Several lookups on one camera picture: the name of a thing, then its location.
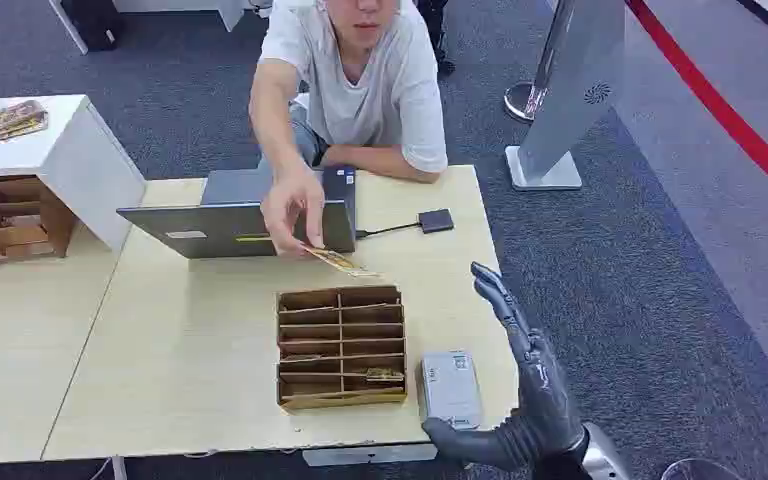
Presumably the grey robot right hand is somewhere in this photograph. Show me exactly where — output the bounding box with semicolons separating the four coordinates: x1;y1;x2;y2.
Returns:
421;261;587;473

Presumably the person's right hand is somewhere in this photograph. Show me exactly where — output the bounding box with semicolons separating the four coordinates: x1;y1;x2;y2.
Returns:
259;166;326;258

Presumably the yellow printed card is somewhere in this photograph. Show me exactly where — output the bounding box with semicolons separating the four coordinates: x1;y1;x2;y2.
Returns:
301;245;382;280

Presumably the grey laptop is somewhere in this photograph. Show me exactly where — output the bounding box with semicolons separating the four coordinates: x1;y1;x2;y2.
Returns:
116;165;359;260

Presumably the grey rectangular device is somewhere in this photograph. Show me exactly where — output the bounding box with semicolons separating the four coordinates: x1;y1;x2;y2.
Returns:
420;351;485;431

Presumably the person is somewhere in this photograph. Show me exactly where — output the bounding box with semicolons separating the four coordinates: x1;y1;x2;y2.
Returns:
248;0;450;258

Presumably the black adapter box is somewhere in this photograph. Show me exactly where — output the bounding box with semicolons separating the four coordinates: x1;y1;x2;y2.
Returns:
418;208;456;235

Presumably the transparent round cover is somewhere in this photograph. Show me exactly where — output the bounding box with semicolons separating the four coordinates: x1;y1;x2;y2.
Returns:
660;458;746;480

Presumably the white cabinet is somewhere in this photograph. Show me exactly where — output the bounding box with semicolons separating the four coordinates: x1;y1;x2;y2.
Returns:
0;94;148;256

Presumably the person's dark leg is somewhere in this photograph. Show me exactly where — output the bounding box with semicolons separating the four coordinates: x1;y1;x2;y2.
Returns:
415;0;457;77

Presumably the chrome stanchion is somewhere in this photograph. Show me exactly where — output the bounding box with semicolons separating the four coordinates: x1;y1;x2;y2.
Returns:
503;0;577;124

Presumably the stack of printed cards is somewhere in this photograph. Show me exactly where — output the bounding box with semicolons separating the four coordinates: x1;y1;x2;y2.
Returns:
0;99;51;142

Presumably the white sign stand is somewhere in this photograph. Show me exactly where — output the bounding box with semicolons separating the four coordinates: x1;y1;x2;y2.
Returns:
505;0;627;192

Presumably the red floor tape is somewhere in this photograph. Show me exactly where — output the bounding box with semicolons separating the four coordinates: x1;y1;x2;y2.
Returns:
625;0;768;217

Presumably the black adapter cable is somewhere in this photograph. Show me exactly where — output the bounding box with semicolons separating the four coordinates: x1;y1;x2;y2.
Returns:
356;221;422;240

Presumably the grey desk bracket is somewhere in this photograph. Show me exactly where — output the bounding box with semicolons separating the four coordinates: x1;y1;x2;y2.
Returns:
302;443;438;467

